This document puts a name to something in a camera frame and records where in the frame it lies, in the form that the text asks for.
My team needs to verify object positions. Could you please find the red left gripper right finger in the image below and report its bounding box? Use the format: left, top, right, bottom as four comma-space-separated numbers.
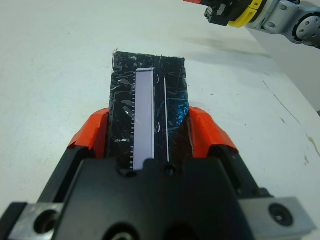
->
187, 106, 273, 200

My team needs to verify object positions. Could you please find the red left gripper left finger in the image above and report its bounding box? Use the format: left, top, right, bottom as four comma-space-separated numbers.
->
37, 107, 111, 205

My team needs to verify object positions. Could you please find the black glossy box lid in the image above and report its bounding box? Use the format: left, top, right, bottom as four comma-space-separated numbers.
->
108, 51, 195, 171

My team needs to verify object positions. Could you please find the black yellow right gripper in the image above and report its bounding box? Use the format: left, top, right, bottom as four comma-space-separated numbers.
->
182, 0, 263, 28

